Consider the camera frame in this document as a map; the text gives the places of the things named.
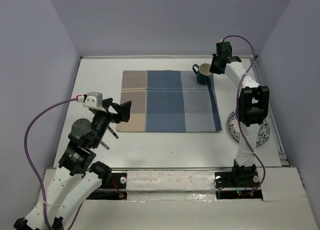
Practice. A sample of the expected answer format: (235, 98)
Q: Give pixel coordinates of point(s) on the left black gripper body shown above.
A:
(102, 119)

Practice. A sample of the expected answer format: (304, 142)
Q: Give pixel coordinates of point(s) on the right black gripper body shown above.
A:
(213, 67)

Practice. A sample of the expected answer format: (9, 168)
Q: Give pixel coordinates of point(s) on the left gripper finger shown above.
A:
(108, 102)
(124, 111)

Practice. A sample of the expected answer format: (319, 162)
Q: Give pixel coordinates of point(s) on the green mug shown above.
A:
(202, 72)

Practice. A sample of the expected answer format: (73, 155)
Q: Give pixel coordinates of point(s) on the blue and beige cloth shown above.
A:
(169, 101)

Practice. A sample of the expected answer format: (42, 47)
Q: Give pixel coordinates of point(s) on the blue floral plate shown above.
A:
(263, 133)

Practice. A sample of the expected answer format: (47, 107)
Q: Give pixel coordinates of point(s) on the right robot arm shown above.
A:
(252, 106)

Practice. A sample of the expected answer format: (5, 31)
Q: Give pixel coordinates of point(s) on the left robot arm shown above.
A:
(77, 174)

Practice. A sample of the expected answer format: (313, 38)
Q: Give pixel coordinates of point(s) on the metal fork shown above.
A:
(113, 132)

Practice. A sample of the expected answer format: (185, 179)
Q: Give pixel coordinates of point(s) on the metal knife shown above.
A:
(104, 145)

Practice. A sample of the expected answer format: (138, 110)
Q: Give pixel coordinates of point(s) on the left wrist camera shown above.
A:
(93, 100)

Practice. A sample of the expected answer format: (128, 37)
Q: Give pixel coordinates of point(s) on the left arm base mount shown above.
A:
(113, 190)

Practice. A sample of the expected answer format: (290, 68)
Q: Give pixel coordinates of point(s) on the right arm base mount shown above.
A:
(228, 189)

